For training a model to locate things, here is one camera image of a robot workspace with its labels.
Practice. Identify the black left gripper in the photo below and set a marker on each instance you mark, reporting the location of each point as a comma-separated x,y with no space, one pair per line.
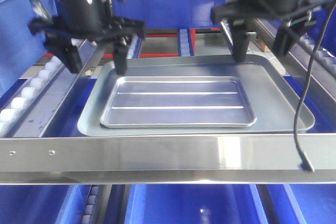
109,29

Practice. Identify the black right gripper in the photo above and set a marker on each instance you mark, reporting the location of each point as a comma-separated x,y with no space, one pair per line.
244,9

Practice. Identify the silver metal tray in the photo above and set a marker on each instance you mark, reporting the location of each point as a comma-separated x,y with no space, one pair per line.
182,101

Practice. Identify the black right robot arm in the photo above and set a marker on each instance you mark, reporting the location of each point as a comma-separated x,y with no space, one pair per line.
296,17

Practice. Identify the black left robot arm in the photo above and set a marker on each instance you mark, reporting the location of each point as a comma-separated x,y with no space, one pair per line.
72,11

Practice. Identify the large grey tray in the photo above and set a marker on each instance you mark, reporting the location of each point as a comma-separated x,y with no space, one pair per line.
273,100

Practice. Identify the steel shelf front bar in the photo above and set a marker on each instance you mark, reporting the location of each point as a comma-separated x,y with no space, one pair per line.
167,159

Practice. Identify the red metal frame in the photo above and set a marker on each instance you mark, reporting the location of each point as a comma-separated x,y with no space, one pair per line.
164,43

